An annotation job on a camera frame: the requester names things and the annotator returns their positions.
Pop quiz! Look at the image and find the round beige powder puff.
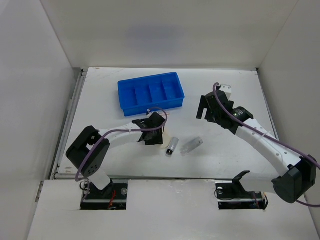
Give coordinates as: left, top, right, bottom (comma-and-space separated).
160, 132, 172, 149

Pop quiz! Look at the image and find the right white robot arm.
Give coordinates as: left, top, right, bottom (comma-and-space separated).
196, 87, 320, 204

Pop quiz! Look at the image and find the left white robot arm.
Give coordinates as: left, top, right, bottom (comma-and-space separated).
65, 108, 168, 199

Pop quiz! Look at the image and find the clear tube black cap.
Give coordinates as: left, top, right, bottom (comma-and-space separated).
166, 137, 179, 157

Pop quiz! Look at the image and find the beige cosmetic stick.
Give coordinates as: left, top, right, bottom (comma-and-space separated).
159, 112, 170, 116

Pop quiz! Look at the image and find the clear plastic bottle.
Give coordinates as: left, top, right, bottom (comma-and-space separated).
180, 137, 203, 156

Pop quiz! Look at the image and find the blue plastic organizer tray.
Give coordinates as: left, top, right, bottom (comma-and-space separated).
117, 72, 185, 117

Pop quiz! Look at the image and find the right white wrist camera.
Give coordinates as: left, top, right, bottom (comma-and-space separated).
219, 84, 232, 100

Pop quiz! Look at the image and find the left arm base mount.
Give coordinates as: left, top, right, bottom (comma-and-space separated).
79, 179, 129, 211

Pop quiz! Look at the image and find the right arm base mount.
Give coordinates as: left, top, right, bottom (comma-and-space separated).
214, 170, 269, 211

